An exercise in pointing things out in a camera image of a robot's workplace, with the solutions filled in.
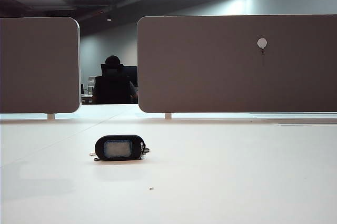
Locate white round adhesive hook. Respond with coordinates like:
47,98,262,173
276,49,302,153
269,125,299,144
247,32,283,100
256,38,269,55

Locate black computer monitor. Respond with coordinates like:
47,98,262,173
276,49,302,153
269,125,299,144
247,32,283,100
122,66,138,88

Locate grey desk divider panel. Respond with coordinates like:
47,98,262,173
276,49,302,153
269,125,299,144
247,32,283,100
0,16,81,115
136,14,337,114

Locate black office chair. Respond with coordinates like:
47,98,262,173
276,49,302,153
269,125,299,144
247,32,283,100
94,63,132,105

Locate white background bottle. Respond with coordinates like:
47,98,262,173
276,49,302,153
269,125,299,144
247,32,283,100
88,76,96,95

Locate seated person with dark hair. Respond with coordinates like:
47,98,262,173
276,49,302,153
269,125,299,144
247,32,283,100
92,55,139,105

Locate key bunch with black fob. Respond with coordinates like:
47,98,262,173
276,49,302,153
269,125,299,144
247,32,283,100
88,134,151,162

